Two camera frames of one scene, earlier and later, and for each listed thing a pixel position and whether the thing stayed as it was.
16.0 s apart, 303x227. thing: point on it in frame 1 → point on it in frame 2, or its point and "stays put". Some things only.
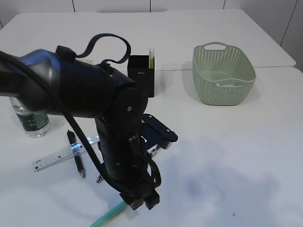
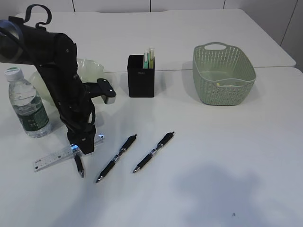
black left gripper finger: x=152 y=199 → x=86 y=143
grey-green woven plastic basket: x=223 y=74 stays put
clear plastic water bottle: x=36 y=125 stays put
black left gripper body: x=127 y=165 → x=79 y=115
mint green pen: x=109 y=215 → x=146 y=58
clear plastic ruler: x=66 y=152 stays put
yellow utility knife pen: x=151 y=52 stays put
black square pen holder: x=138 y=71 stays put
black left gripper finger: x=135 y=203 → x=73 y=138
